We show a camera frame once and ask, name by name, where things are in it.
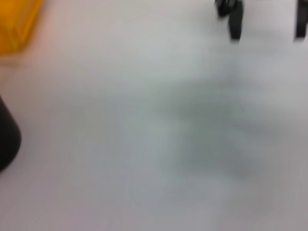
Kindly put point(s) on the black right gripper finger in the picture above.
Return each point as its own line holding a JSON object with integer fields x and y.
{"x": 234, "y": 19}
{"x": 302, "y": 19}

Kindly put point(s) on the black mesh pen holder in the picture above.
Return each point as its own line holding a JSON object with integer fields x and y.
{"x": 8, "y": 137}

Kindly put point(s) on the yellow plastic bin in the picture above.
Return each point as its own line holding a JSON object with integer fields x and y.
{"x": 16, "y": 21}

